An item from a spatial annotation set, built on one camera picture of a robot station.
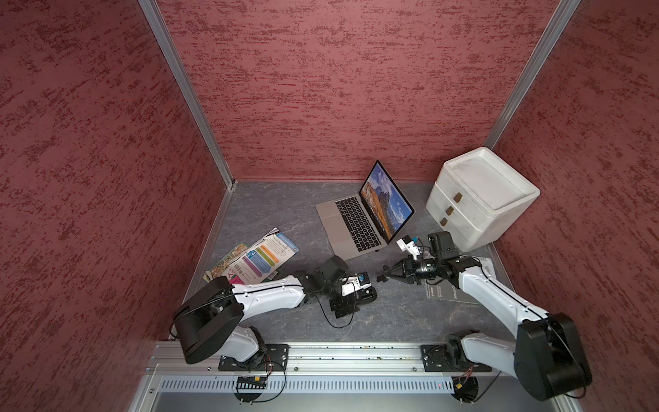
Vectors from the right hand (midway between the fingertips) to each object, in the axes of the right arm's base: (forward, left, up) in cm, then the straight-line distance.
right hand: (386, 278), depth 77 cm
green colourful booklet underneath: (+10, +59, -11) cm, 61 cm away
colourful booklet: (+14, +43, -11) cm, 47 cm away
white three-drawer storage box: (+24, -33, +10) cm, 42 cm away
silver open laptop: (+30, +3, -13) cm, 33 cm away
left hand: (-2, +11, -9) cm, 15 cm away
